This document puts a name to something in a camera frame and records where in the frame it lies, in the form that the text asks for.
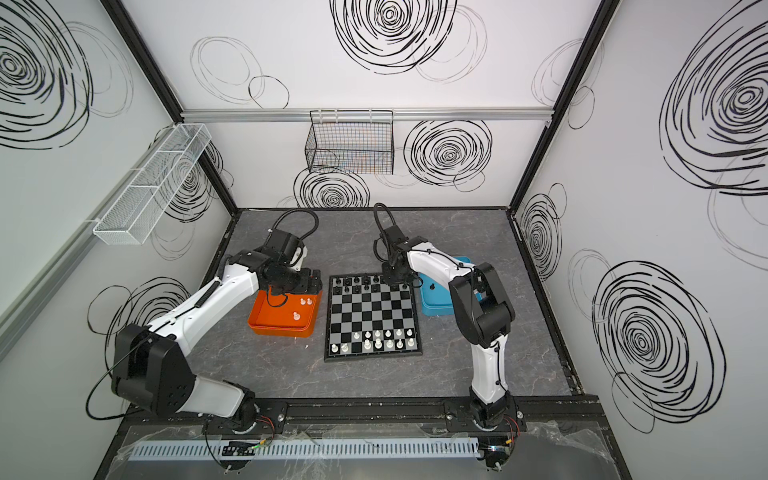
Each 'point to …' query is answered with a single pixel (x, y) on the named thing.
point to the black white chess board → (366, 317)
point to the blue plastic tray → (435, 297)
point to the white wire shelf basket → (128, 219)
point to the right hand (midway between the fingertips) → (390, 278)
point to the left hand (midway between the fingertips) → (311, 284)
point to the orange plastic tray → (285, 316)
